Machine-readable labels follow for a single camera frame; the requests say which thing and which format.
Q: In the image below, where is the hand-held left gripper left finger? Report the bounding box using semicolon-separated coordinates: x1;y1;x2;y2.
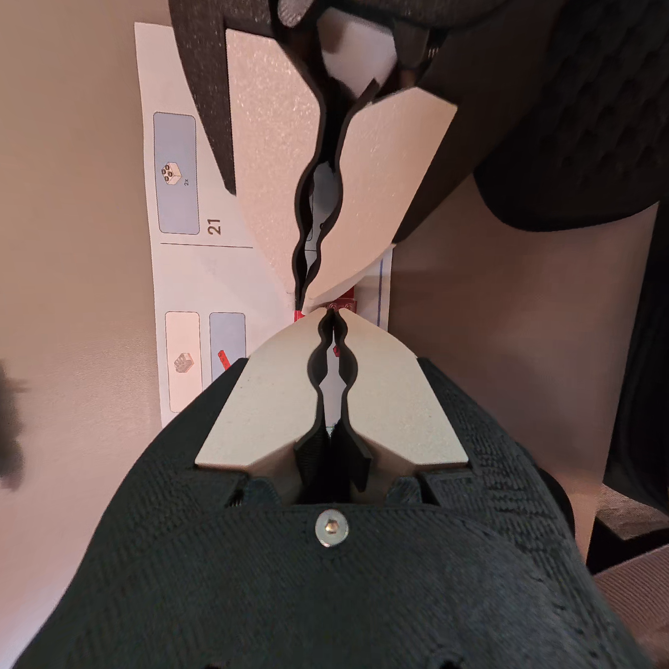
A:
193;307;335;505

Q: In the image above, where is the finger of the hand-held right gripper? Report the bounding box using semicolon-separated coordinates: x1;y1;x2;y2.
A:
303;78;459;310
225;28;335;312

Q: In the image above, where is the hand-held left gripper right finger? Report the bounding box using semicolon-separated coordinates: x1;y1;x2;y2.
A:
333;308;470;496

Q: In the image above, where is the wide red toy plate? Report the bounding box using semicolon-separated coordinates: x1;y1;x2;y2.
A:
323;286;360;315

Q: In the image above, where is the instruction booklet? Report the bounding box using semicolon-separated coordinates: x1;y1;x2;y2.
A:
16;22;394;659

